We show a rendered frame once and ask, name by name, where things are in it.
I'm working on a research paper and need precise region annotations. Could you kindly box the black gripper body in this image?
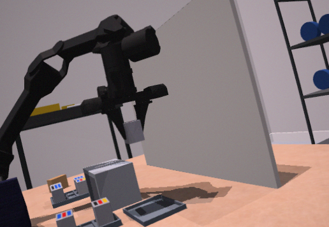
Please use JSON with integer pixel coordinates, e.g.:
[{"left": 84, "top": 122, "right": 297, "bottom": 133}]
[{"left": 80, "top": 64, "right": 168, "bottom": 115}]

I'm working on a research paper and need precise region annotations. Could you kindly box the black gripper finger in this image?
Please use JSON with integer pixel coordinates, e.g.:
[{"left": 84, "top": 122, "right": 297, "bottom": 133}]
[
  {"left": 134, "top": 101, "right": 152, "bottom": 130},
  {"left": 101, "top": 108, "right": 126, "bottom": 140}
]

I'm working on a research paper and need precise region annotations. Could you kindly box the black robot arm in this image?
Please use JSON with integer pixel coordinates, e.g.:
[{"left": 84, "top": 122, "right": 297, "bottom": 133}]
[{"left": 0, "top": 15, "right": 161, "bottom": 182}]

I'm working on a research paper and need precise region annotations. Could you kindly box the grey flat panel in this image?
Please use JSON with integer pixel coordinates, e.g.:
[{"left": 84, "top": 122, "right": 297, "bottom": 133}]
[{"left": 129, "top": 0, "right": 281, "bottom": 189}]

